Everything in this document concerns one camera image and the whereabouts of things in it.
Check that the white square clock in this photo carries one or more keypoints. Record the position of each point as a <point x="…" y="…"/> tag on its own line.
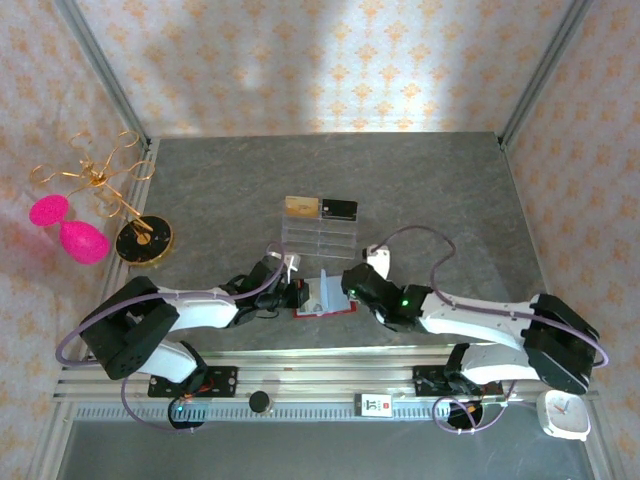
<point x="564" y="415"/>

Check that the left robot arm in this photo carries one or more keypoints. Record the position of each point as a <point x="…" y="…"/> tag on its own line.
<point x="200" y="310"/>

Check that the aluminium side rail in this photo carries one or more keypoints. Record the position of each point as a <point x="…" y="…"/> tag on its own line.
<point x="144" y="175"/>
<point x="521" y="200"/>

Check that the aluminium frame post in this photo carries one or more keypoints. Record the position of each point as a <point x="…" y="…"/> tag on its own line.
<point x="547" y="65"/>
<point x="102" y="65"/>

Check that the red leather card holder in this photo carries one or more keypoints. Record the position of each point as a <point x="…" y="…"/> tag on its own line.
<point x="332" y="297"/>

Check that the black credit card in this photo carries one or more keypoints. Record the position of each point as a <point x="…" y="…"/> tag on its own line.
<point x="340" y="210"/>

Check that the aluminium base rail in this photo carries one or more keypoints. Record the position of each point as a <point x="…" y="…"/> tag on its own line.
<point x="325" y="372"/>

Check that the clear acrylic card stand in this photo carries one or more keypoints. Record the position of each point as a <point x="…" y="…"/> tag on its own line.
<point x="320" y="240"/>

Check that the gold credit card with chip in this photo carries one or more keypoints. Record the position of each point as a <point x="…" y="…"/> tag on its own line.
<point x="302" y="206"/>

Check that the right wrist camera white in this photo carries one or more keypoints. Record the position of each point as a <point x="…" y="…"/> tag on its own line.
<point x="380" y="262"/>

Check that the white label tag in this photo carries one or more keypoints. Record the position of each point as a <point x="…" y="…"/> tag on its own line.
<point x="372" y="405"/>

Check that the black round knob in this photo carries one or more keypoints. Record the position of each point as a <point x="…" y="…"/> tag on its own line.
<point x="259" y="402"/>

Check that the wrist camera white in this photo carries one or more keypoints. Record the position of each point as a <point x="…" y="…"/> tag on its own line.
<point x="292" y="262"/>
<point x="380" y="262"/>

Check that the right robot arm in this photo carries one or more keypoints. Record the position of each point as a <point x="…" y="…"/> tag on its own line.
<point x="475" y="315"/>

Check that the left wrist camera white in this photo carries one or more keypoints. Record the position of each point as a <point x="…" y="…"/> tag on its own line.
<point x="292" y="262"/>

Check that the silver grey credit card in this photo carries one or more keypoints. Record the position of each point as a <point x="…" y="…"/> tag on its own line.
<point x="312" y="306"/>

